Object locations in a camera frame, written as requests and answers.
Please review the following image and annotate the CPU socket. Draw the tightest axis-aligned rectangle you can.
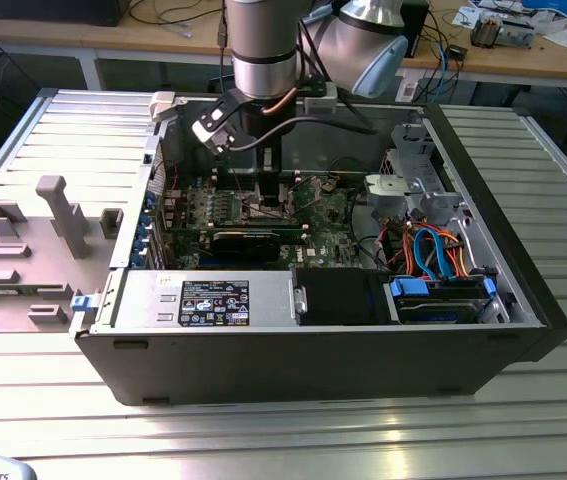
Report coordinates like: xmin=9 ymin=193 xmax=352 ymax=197
xmin=239 ymin=191 xmax=298 ymax=222

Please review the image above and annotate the CPU cooler heatsink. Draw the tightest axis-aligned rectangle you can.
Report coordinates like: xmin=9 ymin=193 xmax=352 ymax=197
xmin=469 ymin=13 xmax=503 ymax=50

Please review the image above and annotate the black graphics card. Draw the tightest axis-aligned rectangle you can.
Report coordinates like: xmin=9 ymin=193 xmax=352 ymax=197
xmin=168 ymin=222 xmax=309 ymax=262

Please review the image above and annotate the green motherboard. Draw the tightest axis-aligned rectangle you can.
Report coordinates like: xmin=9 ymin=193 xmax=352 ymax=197
xmin=162 ymin=172 xmax=364 ymax=274

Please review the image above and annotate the silver drive cage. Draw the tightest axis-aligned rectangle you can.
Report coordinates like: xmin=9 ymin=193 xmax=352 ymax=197
xmin=364 ymin=122 xmax=472 ymax=226

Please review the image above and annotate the grey case release latch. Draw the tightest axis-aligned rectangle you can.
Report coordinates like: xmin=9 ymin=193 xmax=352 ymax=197
xmin=148 ymin=91 xmax=181 ymax=125

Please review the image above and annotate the black plastic shroud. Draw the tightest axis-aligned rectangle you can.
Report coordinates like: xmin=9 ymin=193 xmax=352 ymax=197
xmin=291 ymin=267 xmax=390 ymax=327

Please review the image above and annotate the silver power supply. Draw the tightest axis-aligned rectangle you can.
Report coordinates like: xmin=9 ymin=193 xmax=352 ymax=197
xmin=88 ymin=269 xmax=298 ymax=335

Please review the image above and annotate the tall black box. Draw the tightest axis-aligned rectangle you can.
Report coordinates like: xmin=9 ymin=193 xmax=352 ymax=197
xmin=405 ymin=0 xmax=431 ymax=60

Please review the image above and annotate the black PC case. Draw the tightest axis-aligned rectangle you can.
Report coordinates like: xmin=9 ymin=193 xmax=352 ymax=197
xmin=67 ymin=89 xmax=567 ymax=409

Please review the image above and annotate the hard disk with blue carrier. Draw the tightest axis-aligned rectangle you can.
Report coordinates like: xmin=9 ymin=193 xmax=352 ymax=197
xmin=382 ymin=276 xmax=497 ymax=325

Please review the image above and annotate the grey parts rack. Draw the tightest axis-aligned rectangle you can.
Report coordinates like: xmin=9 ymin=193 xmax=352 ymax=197
xmin=0 ymin=174 xmax=125 ymax=335

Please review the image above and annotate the blue case latch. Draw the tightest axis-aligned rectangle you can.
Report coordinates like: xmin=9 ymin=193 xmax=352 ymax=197
xmin=69 ymin=293 xmax=100 ymax=315

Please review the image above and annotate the wooden desk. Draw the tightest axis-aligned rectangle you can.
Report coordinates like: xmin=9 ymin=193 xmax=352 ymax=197
xmin=397 ymin=0 xmax=567 ymax=94
xmin=0 ymin=0 xmax=232 ymax=92

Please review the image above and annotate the black computer box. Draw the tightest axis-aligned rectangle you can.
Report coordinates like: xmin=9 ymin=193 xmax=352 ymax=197
xmin=0 ymin=0 xmax=125 ymax=27

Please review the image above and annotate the grey metal device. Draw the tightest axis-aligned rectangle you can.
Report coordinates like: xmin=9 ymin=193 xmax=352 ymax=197
xmin=500 ymin=17 xmax=537 ymax=49

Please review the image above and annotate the blue box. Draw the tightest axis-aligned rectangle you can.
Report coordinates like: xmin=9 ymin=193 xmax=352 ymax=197
xmin=521 ymin=0 xmax=567 ymax=17

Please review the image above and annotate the black camera cable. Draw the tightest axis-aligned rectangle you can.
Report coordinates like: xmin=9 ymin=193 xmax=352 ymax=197
xmin=227 ymin=102 xmax=379 ymax=152

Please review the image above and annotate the brown braided cable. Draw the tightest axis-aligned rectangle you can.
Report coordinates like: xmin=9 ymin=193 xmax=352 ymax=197
xmin=261 ymin=88 xmax=298 ymax=117

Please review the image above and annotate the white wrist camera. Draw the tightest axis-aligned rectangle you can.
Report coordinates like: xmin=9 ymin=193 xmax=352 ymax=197
xmin=191 ymin=97 xmax=240 ymax=157

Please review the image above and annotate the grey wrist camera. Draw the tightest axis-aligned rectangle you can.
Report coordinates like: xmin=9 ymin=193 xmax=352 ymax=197
xmin=304 ymin=82 xmax=339 ymax=115

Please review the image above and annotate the red orange wire bundle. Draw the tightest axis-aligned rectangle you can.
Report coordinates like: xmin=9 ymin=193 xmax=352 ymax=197
xmin=381 ymin=218 xmax=417 ymax=274

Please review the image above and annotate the blue SATA cable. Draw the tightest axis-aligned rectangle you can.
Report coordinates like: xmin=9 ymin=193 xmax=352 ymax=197
xmin=411 ymin=223 xmax=453 ymax=281

